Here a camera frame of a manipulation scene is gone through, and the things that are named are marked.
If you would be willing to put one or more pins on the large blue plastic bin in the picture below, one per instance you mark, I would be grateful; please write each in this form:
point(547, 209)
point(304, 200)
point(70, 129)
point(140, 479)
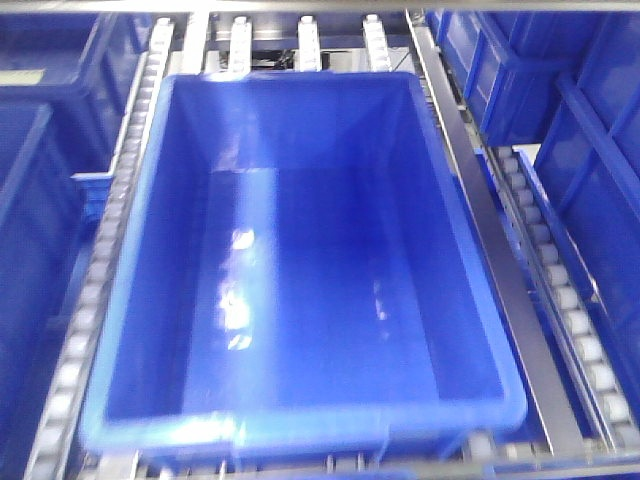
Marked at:
point(298, 277)

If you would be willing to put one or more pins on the white roller track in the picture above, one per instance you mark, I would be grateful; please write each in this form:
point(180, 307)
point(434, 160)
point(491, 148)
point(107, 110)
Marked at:
point(59, 419)
point(584, 355)

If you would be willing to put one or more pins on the steel divider rail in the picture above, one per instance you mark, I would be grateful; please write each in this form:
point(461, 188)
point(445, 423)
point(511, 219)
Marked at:
point(561, 430)

